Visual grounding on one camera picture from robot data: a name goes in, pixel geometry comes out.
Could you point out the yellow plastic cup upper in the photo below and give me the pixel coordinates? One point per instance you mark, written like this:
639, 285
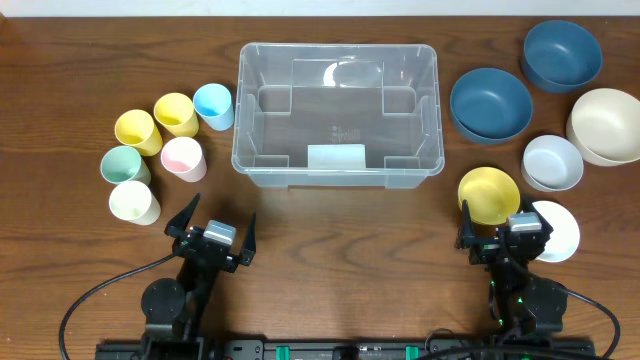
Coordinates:
176, 113

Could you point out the yellow plastic cup left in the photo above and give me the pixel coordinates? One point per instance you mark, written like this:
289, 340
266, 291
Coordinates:
136, 128

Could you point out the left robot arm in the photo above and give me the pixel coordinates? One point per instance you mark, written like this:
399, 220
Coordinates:
174, 307

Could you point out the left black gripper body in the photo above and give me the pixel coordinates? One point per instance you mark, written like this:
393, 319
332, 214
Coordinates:
201, 251

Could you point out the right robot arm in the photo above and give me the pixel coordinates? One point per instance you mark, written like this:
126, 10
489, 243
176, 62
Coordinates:
526, 305

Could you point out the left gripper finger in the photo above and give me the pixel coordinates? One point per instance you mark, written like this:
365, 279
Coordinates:
176, 227
248, 249

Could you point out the white label in container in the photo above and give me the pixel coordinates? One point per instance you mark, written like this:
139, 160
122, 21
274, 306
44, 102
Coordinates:
336, 157

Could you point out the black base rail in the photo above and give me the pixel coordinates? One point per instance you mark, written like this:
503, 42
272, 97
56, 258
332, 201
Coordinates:
268, 350

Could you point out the white small bowl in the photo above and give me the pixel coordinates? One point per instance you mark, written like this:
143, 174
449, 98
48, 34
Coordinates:
565, 237

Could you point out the mint green plastic cup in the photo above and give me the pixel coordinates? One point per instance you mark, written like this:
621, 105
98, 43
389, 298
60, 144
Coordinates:
124, 163

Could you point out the light blue plastic cup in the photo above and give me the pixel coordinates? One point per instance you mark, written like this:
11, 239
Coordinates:
213, 103

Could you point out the cream white plastic cup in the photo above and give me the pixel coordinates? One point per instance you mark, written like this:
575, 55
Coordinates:
133, 201

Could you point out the yellow plastic cup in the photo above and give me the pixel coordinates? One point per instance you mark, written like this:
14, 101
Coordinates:
176, 113
136, 128

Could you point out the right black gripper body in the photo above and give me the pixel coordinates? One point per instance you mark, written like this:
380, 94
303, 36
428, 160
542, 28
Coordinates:
493, 250

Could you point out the yellow small bowl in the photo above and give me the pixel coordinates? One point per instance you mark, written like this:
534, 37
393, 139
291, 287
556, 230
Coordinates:
491, 194

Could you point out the pink plastic cup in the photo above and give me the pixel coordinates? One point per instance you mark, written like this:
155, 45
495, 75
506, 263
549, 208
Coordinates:
184, 157

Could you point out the dark blue bowl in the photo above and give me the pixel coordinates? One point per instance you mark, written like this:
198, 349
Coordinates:
490, 106
560, 56

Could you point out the clear plastic storage container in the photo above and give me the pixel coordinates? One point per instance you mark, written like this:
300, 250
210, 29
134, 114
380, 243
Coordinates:
292, 95

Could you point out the large beige bowl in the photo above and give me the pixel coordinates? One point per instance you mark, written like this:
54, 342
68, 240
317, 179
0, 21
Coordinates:
604, 126

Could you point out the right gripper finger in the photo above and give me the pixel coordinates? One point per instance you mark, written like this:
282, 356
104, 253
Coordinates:
466, 234
527, 206

